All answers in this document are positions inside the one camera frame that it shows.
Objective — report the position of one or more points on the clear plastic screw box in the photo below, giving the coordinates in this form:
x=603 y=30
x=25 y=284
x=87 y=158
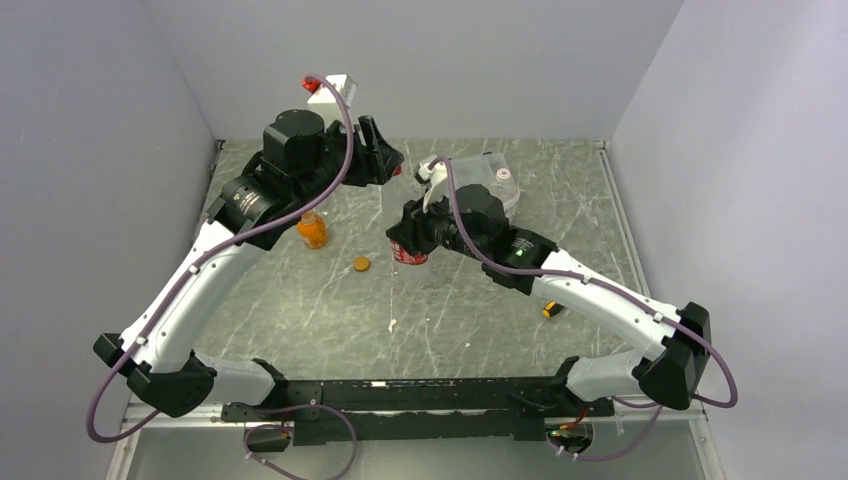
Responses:
x=478 y=169

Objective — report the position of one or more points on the orange bottle cap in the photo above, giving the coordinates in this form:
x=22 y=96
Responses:
x=361 y=263

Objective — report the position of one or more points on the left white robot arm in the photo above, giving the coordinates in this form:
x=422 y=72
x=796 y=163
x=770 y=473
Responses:
x=300 y=157

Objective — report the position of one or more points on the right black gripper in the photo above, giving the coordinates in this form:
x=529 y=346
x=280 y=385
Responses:
x=412 y=230

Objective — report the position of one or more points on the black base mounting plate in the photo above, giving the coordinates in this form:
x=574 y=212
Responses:
x=521 y=408

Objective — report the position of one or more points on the small red label bottle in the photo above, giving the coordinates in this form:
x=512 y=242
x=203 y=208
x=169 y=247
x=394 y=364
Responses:
x=402 y=256

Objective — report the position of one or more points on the orange black screwdriver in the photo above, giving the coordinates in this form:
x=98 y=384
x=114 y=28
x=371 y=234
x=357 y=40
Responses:
x=552 y=309

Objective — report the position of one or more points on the aluminium rail frame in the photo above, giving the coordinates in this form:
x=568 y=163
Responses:
x=639 y=440

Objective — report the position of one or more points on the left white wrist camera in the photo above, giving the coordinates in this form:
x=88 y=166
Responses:
x=322 y=102

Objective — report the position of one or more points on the orange juice bottle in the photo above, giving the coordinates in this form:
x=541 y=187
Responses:
x=312 y=230

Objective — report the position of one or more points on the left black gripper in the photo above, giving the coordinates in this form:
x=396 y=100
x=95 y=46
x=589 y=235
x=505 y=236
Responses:
x=377 y=160

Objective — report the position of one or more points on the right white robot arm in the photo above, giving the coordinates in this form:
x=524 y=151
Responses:
x=668 y=353

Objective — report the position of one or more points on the large clear tea bottle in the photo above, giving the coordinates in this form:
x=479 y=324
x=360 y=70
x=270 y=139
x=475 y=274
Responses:
x=508 y=193

